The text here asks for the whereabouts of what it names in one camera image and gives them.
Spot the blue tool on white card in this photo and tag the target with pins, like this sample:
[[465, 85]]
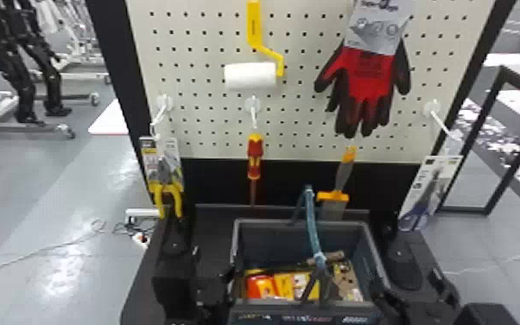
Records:
[[430, 190]]

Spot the white power strip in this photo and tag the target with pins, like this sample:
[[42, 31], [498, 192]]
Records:
[[141, 213]]

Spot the yellow and orange tool packet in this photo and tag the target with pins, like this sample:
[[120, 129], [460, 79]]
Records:
[[271, 286]]

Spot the red screwdriver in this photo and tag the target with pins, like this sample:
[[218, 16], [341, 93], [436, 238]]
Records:
[[255, 156]]

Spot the red and black gloves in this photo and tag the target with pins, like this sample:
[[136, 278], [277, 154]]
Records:
[[363, 79]]

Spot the grey crate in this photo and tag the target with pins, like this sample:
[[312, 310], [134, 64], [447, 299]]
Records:
[[269, 242]]

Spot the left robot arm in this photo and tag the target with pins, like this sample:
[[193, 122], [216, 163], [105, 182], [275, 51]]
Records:
[[174, 277]]

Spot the white pegboard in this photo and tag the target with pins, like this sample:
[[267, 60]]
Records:
[[205, 68]]

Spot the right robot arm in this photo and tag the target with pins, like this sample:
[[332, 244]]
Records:
[[404, 265]]

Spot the yellow paint roller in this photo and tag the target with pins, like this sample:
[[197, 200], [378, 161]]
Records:
[[251, 75]]

